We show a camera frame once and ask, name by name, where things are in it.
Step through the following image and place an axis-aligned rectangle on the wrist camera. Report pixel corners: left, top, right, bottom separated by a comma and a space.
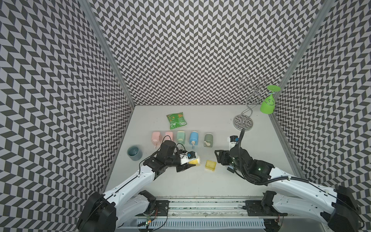
228, 135, 239, 150
179, 151, 198, 165

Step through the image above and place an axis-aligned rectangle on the teal bowl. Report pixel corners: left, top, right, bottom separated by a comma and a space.
127, 146, 143, 161

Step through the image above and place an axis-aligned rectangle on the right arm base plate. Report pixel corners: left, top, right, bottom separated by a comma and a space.
243, 200, 279, 217

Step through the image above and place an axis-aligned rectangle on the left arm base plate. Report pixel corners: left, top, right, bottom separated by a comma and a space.
138, 200, 170, 217

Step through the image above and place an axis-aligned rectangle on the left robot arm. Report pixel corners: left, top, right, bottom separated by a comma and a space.
76, 140, 200, 232

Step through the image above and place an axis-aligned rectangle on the green snack bag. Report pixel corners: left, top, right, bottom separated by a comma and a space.
167, 112, 187, 130

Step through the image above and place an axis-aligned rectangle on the yellow transparent tray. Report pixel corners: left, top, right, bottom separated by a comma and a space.
205, 160, 217, 172

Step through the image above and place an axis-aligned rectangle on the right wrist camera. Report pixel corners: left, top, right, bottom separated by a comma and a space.
228, 135, 239, 150

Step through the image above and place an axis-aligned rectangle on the green plastic wine glass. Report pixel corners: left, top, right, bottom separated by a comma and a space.
260, 85, 281, 115

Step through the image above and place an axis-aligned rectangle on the yellow pencil sharpener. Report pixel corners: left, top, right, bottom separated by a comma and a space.
188, 152, 201, 166

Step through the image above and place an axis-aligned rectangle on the sage green pencil sharpener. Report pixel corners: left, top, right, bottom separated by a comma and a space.
203, 133, 214, 148

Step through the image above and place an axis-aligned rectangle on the metal wire glass rack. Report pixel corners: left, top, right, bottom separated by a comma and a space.
233, 77, 265, 131

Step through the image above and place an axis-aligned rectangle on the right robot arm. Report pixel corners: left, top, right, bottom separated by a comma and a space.
214, 145, 365, 232

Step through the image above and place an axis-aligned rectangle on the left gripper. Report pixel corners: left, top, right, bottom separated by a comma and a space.
152, 143, 189, 165

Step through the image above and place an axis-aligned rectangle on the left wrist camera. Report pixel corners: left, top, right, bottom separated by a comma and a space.
179, 151, 198, 165

